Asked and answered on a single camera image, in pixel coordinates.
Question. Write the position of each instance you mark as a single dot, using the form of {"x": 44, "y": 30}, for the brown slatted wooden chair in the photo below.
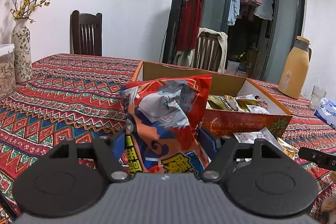
{"x": 207, "y": 36}

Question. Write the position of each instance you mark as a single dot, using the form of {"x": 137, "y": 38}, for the red cartoon snack bag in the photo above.
{"x": 168, "y": 119}

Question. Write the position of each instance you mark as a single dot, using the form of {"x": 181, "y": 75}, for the white lace garment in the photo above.
{"x": 265, "y": 8}

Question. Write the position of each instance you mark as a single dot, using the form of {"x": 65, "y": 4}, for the clear drinking glass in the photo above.
{"x": 317, "y": 98}

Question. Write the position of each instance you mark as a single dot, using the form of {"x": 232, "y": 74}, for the clear measuring cup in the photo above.
{"x": 233, "y": 66}

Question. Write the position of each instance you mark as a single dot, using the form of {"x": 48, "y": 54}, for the floral ceramic vase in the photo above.
{"x": 22, "y": 56}

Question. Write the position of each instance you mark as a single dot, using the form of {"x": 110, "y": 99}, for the orange cardboard box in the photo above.
{"x": 236, "y": 124}

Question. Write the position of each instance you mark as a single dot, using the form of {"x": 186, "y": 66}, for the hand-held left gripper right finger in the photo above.
{"x": 208, "y": 142}

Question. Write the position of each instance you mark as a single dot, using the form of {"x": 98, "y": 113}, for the gold snack packet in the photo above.
{"x": 246, "y": 102}
{"x": 287, "y": 149}
{"x": 220, "y": 103}

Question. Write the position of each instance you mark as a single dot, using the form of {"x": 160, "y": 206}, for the clear plastic food container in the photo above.
{"x": 6, "y": 74}

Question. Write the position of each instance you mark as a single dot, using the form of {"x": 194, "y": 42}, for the white silver snack packet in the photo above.
{"x": 267, "y": 134}
{"x": 245, "y": 138}
{"x": 258, "y": 109}

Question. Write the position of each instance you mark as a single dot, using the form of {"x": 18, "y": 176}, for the white blue tissue pack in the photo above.
{"x": 326, "y": 112}

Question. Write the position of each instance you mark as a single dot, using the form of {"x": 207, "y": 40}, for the yellow thermos jug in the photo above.
{"x": 294, "y": 74}

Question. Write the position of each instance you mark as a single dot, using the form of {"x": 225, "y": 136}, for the wooden chair with cloth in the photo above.
{"x": 221, "y": 50}

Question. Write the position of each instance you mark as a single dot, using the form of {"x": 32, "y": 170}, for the red blue tassel hanging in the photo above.
{"x": 189, "y": 22}

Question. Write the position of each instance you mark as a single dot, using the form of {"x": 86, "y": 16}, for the dark wooden chair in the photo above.
{"x": 85, "y": 20}

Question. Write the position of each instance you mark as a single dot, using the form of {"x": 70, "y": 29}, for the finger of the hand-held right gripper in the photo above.
{"x": 317, "y": 158}

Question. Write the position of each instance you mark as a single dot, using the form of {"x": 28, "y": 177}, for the pale green cloth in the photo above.
{"x": 185, "y": 57}

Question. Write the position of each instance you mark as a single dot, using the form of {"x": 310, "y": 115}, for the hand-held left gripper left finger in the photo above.
{"x": 118, "y": 146}

